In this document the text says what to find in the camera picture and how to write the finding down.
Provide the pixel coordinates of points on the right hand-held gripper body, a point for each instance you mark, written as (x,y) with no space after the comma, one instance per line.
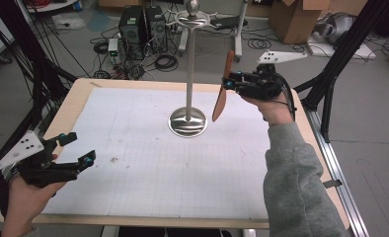
(266,89)

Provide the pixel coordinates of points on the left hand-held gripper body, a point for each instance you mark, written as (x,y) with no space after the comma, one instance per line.
(47,173)

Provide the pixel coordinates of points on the orange rice spatula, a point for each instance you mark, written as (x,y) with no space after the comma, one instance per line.
(220,102)

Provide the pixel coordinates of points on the metal utensil stand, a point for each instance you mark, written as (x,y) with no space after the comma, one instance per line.
(190,65)

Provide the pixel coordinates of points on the person's right hand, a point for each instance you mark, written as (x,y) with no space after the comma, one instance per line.
(278,110)

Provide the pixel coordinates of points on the person's left hand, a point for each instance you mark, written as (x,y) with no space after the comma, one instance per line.
(24,207)

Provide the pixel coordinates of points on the white rolling stand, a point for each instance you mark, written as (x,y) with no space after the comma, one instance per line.
(238,39)

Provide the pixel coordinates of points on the black flat device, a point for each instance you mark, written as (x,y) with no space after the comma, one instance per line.
(228,22)

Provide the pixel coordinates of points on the white grid paper mat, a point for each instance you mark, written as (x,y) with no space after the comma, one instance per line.
(143,184)

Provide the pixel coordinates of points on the large open cardboard box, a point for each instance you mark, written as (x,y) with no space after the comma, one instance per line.
(291,23)

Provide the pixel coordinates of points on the silver grey bag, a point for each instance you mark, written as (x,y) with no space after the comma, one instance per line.
(339,26)

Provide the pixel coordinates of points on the black computer tower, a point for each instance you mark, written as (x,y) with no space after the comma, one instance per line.
(131,29)
(156,29)

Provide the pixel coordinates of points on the small white power unit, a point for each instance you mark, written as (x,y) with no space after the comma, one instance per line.
(113,49)

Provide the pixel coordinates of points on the white flat board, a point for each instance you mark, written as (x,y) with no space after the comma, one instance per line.
(363,52)

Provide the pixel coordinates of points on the grey tape piece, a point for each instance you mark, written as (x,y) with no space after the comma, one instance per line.
(332,183)

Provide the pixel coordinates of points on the black metal frame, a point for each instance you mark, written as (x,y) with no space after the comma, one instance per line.
(38,72)
(340,56)

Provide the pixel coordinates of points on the aluminium rail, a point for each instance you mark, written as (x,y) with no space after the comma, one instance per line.
(344,194)

